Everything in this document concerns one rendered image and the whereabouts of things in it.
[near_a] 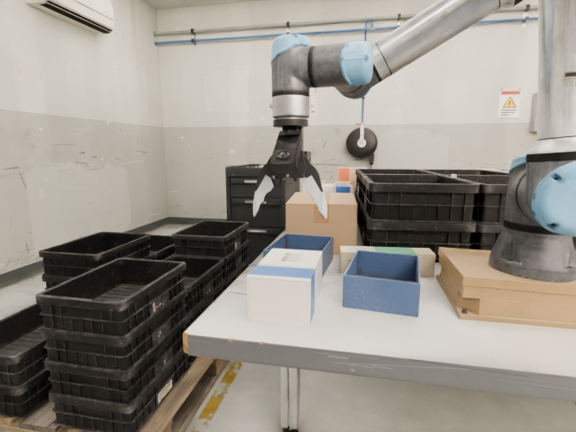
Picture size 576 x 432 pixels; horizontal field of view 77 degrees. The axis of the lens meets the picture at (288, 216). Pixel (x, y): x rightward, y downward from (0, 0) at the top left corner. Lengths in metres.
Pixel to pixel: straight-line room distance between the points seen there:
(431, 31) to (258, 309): 0.63
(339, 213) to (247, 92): 3.83
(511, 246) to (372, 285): 0.28
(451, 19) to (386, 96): 3.77
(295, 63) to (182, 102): 4.47
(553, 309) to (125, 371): 1.09
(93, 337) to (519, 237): 1.13
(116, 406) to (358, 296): 0.85
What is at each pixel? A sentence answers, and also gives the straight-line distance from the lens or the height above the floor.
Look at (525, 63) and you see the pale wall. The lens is 4.92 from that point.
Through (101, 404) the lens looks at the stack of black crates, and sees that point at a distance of 1.36.
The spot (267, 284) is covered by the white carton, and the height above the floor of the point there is 0.78.
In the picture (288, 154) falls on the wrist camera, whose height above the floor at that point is 1.01.
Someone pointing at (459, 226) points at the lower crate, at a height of 0.81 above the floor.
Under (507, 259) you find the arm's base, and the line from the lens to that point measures 0.84.
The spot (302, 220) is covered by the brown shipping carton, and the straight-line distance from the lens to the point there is 1.12.
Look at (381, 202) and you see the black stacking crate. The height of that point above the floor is 0.87.
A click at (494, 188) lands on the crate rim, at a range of 1.13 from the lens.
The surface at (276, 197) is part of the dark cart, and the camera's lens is 2.61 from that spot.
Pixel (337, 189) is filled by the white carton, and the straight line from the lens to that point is 1.44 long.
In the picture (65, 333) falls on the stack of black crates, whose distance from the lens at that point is 1.31.
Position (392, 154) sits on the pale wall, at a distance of 4.55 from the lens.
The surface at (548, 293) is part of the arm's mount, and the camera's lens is 0.83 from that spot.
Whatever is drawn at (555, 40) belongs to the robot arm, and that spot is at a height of 1.18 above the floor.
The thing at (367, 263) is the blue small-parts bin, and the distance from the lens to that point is 0.95.
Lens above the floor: 1.02
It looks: 10 degrees down
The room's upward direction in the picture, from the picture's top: straight up
